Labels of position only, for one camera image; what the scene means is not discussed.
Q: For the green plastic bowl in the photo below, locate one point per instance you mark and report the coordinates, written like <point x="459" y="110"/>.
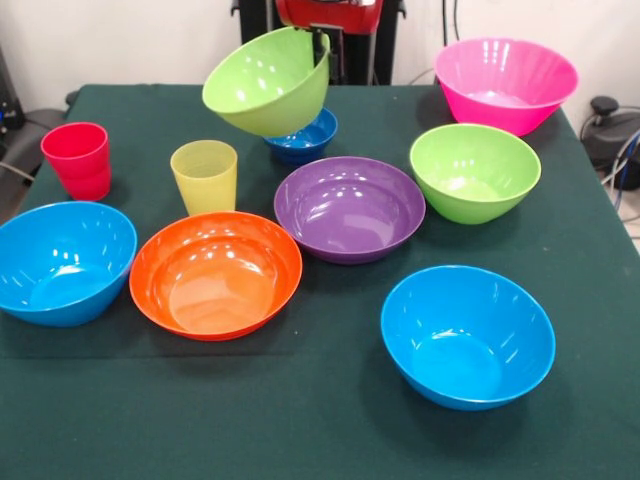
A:
<point x="475" y="172"/>
<point x="265" y="85"/>

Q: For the red plastic cup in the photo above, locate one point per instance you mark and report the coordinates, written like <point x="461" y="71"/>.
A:
<point x="77" y="162"/>

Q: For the orange plastic bowl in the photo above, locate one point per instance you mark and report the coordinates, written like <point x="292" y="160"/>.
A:
<point x="215" y="280"/>

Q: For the light blue plastic bowl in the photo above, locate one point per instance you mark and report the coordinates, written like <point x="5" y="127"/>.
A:
<point x="467" y="340"/>
<point x="65" y="262"/>

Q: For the dark green tablecloth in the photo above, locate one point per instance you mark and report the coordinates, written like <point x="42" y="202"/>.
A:
<point x="250" y="415"/>

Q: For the black equipment case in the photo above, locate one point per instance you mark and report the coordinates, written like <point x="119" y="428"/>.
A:
<point x="10" y="100"/>

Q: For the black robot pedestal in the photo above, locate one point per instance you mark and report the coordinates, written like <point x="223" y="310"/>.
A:
<point x="255" y="20"/>

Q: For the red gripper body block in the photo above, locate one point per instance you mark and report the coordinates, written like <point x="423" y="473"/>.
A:
<point x="330" y="14"/>

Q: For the purple plastic bowl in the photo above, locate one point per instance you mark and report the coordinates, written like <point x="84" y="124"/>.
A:
<point x="350" y="210"/>

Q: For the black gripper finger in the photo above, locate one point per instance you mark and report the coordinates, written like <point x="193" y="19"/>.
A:
<point x="319" y="45"/>
<point x="337" y="57"/>

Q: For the yellow plastic cup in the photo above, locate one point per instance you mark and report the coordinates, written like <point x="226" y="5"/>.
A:
<point x="204" y="175"/>

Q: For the large magenta plastic bowl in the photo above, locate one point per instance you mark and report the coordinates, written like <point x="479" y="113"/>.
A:
<point x="505" y="80"/>

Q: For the small dark blue bowl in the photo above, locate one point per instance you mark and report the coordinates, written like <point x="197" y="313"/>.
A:
<point x="312" y="142"/>

